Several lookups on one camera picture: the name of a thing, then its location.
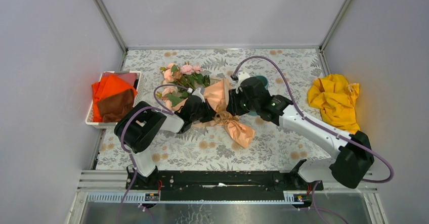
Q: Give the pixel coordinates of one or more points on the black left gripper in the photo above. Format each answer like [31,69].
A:
[210,113]

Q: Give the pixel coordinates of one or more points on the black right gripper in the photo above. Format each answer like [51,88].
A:
[232,107]

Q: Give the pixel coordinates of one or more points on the brown paper ribbon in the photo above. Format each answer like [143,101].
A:
[224,117]

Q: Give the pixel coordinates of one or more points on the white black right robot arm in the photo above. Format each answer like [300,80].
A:
[347,162]

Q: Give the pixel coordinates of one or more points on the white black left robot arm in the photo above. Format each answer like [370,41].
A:
[139,127]

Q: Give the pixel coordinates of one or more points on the teal cylindrical vase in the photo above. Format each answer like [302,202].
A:
[265,83]

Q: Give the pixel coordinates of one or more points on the pink cloth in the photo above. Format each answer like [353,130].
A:
[130,78]

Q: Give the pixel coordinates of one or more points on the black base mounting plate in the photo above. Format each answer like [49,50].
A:
[221,185]

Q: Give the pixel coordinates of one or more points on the brown cloth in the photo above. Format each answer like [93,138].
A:
[115,107]

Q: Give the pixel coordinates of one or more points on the yellow crumpled cloth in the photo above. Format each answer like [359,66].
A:
[336,99]

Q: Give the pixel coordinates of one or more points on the orange cloth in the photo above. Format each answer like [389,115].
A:
[106,87]

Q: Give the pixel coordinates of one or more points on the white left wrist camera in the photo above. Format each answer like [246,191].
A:
[198,92]

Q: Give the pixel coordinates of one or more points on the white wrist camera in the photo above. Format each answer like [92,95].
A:
[198,92]
[239,77]

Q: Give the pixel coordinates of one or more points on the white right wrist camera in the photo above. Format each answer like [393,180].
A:
[239,77]

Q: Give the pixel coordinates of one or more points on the aluminium frame rail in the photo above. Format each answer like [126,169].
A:
[111,25]

